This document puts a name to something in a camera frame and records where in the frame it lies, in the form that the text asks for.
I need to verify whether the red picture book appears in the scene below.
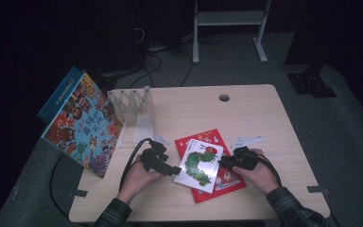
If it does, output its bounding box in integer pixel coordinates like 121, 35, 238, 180
174, 128, 248, 204

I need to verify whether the black stand base plate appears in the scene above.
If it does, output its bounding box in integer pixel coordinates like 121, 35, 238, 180
91, 70, 118, 96
286, 62, 338, 98

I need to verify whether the light blue animals picture book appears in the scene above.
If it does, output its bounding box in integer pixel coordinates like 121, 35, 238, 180
41, 73, 125, 180

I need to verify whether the person's right hand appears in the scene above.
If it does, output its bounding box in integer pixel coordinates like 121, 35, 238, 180
232, 148, 280, 197

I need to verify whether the person's left hand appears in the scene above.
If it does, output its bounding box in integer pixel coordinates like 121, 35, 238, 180
118, 155, 168, 203

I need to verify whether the clear acrylic book rack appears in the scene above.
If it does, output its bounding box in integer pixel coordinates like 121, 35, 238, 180
107, 86, 156, 148

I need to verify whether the white metal stand frame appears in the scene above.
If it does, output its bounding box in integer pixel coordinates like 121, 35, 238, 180
192, 0, 272, 65

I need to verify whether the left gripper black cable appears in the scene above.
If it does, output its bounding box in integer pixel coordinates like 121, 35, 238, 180
49, 137, 155, 221

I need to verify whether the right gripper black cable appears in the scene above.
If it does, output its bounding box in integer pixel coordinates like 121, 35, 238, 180
254, 152, 284, 189

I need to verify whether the white caterpillar picture book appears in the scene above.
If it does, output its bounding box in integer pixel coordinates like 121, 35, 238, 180
173, 138, 224, 194

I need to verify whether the grey tape strip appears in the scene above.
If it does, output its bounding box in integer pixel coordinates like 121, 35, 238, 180
68, 188, 89, 199
306, 185, 331, 195

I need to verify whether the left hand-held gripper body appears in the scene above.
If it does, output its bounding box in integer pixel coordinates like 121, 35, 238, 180
140, 135, 171, 173

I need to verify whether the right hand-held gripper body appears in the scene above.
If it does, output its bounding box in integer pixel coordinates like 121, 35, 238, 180
228, 135, 264, 172

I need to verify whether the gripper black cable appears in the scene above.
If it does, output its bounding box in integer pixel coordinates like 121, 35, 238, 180
254, 152, 284, 189
49, 137, 155, 221

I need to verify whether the dark blue monster picture book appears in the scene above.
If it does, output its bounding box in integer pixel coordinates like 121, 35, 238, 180
37, 65, 85, 124

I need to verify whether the black floor cable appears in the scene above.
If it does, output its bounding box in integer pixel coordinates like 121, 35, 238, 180
129, 51, 164, 89
180, 48, 195, 88

